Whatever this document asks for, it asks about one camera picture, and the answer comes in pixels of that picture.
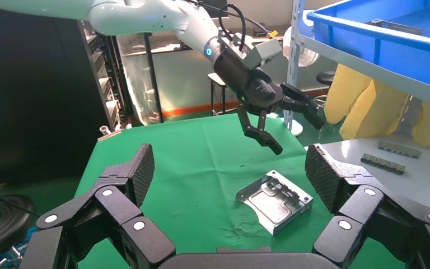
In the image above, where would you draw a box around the grey metal rail part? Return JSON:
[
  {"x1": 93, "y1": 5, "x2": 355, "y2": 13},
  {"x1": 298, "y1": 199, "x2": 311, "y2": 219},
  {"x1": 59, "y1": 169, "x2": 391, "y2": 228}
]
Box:
[
  {"x1": 359, "y1": 152, "x2": 406, "y2": 175},
  {"x1": 377, "y1": 140, "x2": 423, "y2": 160}
]

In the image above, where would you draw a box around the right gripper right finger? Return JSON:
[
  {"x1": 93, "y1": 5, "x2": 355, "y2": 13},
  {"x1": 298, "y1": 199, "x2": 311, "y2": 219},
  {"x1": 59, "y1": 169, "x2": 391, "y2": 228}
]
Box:
[{"x1": 305, "y1": 143, "x2": 430, "y2": 269}]

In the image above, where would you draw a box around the white metal shelf board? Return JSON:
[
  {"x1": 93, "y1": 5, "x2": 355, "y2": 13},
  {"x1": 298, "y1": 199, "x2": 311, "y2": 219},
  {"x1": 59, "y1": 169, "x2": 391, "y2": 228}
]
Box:
[{"x1": 298, "y1": 31, "x2": 430, "y2": 113}]

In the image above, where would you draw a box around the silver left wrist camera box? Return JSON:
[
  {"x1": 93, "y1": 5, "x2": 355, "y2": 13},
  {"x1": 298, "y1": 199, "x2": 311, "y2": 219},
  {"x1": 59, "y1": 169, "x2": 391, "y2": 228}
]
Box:
[{"x1": 232, "y1": 32, "x2": 284, "y2": 71}]

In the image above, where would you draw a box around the green table cloth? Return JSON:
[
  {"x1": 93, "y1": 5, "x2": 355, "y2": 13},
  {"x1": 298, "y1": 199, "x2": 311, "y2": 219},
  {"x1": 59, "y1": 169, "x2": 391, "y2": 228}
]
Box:
[{"x1": 72, "y1": 113, "x2": 409, "y2": 269}]

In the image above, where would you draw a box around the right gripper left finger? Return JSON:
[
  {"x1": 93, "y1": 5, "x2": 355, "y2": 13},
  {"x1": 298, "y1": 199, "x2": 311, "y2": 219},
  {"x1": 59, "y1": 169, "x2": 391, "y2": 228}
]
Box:
[{"x1": 18, "y1": 143, "x2": 177, "y2": 269}]

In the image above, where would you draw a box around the black looped gripper cable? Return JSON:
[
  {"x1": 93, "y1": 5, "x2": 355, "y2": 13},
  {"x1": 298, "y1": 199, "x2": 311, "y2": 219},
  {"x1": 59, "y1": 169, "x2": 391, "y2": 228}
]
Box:
[{"x1": 218, "y1": 3, "x2": 248, "y2": 53}]

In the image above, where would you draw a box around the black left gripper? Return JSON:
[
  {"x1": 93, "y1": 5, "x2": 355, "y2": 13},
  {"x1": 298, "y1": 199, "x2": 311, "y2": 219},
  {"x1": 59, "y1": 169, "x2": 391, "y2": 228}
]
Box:
[{"x1": 212, "y1": 48, "x2": 326, "y2": 156}]

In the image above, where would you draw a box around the white round lamp base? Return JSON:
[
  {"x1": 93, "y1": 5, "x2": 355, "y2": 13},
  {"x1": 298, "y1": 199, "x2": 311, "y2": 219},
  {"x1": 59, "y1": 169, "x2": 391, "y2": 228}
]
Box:
[{"x1": 282, "y1": 25, "x2": 320, "y2": 138}]

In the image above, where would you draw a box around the thin black floor cable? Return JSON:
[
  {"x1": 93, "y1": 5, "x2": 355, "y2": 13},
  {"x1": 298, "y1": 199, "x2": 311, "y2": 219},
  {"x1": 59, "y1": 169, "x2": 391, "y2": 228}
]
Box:
[{"x1": 0, "y1": 177, "x2": 42, "y2": 220}]

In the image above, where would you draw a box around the glass partition with black frame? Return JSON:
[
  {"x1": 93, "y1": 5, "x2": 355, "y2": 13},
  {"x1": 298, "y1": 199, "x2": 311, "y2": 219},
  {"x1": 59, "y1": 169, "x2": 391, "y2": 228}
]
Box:
[{"x1": 115, "y1": 33, "x2": 165, "y2": 126}]

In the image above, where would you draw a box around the blue plastic tray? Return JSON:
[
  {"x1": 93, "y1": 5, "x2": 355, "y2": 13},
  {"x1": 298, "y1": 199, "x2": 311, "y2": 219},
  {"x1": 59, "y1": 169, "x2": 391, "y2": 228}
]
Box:
[{"x1": 306, "y1": 0, "x2": 430, "y2": 94}]

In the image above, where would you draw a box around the yellow cloth cover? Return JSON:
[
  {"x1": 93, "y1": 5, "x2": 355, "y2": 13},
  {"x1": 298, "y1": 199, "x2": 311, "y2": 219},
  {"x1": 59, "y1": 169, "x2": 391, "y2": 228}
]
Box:
[{"x1": 323, "y1": 62, "x2": 430, "y2": 157}]

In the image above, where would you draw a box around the white top black leg stool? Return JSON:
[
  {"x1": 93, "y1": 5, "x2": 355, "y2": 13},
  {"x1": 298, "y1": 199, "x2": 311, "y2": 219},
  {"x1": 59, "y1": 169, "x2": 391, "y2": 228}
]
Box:
[{"x1": 207, "y1": 72, "x2": 239, "y2": 116}]

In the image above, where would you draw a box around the black curtain panel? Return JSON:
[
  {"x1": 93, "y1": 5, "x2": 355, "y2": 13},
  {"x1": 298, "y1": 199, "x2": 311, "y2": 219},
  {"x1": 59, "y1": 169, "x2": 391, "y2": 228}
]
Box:
[{"x1": 0, "y1": 3, "x2": 116, "y2": 187}]

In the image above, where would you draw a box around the slotted angle shelf brace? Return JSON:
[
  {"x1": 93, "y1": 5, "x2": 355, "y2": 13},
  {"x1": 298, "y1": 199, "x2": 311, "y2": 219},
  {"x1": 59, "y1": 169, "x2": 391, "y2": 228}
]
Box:
[{"x1": 396, "y1": 94, "x2": 424, "y2": 137}]

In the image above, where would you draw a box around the black round stool seat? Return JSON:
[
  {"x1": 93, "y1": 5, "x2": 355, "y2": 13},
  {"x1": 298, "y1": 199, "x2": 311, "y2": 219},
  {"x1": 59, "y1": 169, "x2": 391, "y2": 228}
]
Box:
[{"x1": 0, "y1": 194, "x2": 36, "y2": 265}]

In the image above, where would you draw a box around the sheet metal bracket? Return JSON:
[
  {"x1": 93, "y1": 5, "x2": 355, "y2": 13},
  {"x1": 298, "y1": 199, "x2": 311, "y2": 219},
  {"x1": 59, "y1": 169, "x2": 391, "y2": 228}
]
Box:
[
  {"x1": 235, "y1": 169, "x2": 315, "y2": 237},
  {"x1": 364, "y1": 18, "x2": 424, "y2": 37}
]

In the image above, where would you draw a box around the white slotted shelf post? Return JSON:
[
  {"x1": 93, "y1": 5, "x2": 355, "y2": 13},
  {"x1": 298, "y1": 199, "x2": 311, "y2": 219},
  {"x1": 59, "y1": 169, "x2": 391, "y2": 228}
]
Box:
[{"x1": 286, "y1": 0, "x2": 307, "y2": 128}]

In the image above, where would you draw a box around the dark equipment rack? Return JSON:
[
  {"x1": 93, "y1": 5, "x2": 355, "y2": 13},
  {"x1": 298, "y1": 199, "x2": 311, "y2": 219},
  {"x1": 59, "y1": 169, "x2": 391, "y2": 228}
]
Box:
[{"x1": 77, "y1": 20, "x2": 135, "y2": 131}]

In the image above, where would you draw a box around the round stool with chrome base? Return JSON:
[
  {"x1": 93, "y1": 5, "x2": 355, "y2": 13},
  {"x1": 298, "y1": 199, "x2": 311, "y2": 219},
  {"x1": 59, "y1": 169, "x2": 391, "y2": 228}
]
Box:
[{"x1": 312, "y1": 71, "x2": 337, "y2": 109}]

